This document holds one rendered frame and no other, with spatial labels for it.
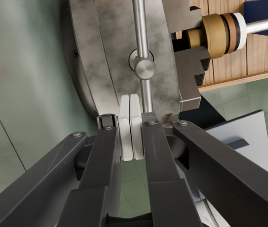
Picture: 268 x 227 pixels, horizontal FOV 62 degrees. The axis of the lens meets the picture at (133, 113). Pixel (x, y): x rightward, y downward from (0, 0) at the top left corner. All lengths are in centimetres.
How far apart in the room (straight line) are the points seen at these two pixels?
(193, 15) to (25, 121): 33
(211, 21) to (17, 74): 33
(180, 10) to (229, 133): 66
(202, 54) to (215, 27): 5
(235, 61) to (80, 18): 52
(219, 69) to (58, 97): 51
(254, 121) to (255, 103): 90
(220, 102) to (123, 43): 153
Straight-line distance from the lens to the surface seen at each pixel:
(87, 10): 33
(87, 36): 32
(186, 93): 38
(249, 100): 188
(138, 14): 24
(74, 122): 36
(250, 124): 101
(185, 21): 45
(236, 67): 74
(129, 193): 212
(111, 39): 31
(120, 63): 31
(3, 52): 32
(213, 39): 45
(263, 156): 113
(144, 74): 22
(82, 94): 38
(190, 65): 42
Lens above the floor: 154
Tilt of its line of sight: 66 degrees down
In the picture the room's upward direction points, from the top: 175 degrees clockwise
